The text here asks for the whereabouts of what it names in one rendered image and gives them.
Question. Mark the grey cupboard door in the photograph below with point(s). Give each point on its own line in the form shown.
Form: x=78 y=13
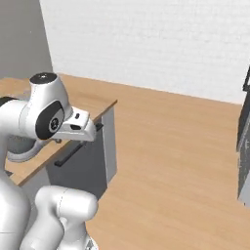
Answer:
x=88 y=169

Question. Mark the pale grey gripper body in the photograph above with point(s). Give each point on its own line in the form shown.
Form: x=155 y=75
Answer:
x=85 y=132

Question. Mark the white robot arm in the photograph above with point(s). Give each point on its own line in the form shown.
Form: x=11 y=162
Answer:
x=49 y=215

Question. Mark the grey island cupboard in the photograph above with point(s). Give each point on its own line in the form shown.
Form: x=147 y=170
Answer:
x=110 y=146

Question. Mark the dark grey tall appliance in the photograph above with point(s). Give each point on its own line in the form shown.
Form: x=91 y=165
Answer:
x=244 y=156

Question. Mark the grey round sink basin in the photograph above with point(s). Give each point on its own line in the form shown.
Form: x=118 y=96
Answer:
x=22 y=153

